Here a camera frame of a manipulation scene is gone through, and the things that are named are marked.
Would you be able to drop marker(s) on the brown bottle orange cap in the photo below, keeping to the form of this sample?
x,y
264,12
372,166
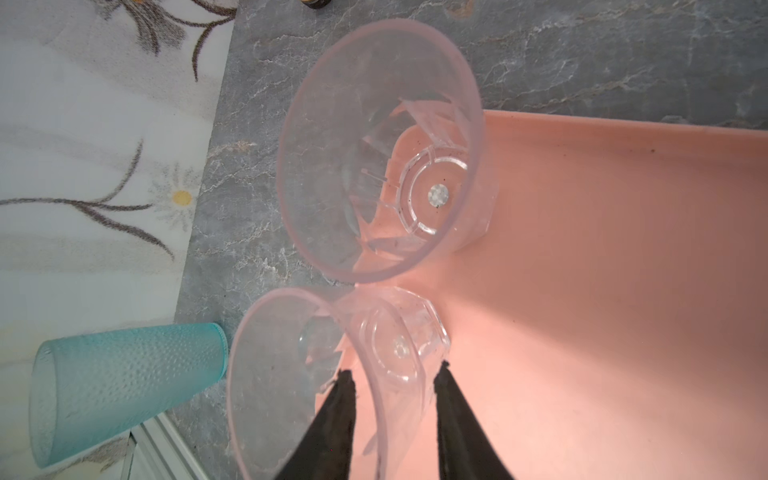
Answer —
x,y
315,4

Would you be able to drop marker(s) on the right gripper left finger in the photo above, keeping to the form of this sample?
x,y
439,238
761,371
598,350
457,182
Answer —
x,y
325,451

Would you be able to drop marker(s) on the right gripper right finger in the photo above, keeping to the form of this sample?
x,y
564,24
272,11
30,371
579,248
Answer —
x,y
464,451

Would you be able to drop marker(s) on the pink plastic tray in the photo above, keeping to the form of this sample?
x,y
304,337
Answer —
x,y
612,323

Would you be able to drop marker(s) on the teal plastic cup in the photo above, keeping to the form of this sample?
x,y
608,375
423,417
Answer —
x,y
90,388

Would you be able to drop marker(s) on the clear glass two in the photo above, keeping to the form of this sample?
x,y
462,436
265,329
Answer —
x,y
288,351

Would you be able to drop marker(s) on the clear glass one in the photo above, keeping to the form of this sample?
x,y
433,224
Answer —
x,y
382,161

